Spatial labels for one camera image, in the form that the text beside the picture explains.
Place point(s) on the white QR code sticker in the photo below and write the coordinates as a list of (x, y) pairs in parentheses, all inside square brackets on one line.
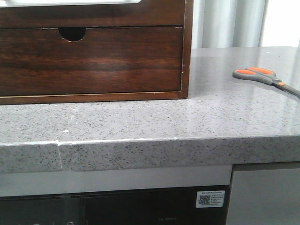
[(210, 199)]

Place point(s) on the grey orange scissors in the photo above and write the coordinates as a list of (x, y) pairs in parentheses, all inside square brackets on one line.
[(264, 76)]

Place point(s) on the black built-in appliance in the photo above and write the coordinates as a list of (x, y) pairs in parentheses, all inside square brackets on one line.
[(159, 206)]

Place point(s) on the dark wooden drawer cabinet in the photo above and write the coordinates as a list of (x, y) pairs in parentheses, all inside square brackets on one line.
[(72, 22)]

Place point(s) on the grey lower cabinet door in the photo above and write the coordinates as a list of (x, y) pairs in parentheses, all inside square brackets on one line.
[(265, 194)]

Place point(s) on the grey curtain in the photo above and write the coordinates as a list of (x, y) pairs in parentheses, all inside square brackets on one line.
[(245, 23)]

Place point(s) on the dark wooden drawer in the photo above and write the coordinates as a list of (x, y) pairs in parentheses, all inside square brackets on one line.
[(106, 60)]

